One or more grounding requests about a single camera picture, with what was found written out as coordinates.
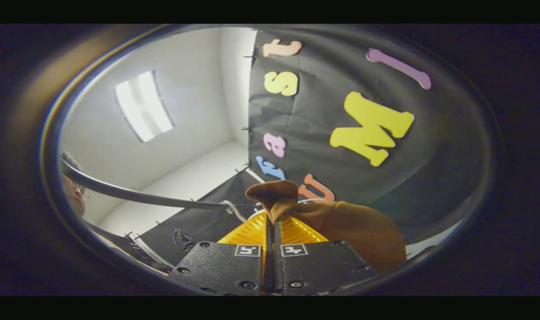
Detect black garment rack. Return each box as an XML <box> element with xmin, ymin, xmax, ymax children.
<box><xmin>60</xmin><ymin>159</ymin><xmax>233</xmax><ymax>210</ymax></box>

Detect row of backdrop clips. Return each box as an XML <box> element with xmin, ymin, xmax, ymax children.
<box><xmin>234</xmin><ymin>53</ymin><xmax>258</xmax><ymax>174</ymax></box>

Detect person's head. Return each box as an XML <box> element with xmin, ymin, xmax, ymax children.
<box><xmin>60</xmin><ymin>151</ymin><xmax>89</xmax><ymax>218</ymax></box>

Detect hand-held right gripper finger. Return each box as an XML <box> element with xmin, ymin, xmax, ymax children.
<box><xmin>274</xmin><ymin>216</ymin><xmax>380</xmax><ymax>296</ymax></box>
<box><xmin>169</xmin><ymin>211</ymin><xmax>271</xmax><ymax>296</ymax></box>

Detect large ceiling light panel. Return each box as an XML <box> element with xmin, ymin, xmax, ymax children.
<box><xmin>115</xmin><ymin>70</ymin><xmax>175</xmax><ymax>144</ymax></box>

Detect black backdrop cloth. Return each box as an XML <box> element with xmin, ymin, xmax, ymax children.
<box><xmin>83</xmin><ymin>26</ymin><xmax>495</xmax><ymax>272</ymax></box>

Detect brown jacket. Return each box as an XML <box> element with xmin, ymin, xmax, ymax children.
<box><xmin>245</xmin><ymin>180</ymin><xmax>407</xmax><ymax>272</ymax></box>

